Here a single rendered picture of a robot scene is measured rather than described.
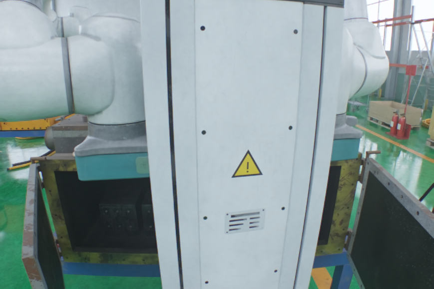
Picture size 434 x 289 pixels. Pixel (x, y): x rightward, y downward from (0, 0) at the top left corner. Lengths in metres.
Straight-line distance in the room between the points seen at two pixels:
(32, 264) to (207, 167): 0.49
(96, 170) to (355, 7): 0.78
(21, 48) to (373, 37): 0.81
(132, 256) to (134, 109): 1.02
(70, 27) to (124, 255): 1.08
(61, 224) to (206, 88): 1.17
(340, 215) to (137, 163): 1.11
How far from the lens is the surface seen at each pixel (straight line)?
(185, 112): 0.42
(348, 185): 1.37
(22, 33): 0.55
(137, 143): 0.54
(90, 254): 1.51
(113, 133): 0.54
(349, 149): 0.70
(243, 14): 0.44
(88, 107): 0.53
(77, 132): 1.29
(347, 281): 1.85
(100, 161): 0.57
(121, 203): 1.54
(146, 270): 1.54
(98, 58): 0.51
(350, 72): 0.67
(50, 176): 1.35
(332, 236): 1.51
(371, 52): 0.79
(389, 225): 1.15
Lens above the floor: 1.65
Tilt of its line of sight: 15 degrees down
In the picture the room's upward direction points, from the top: straight up
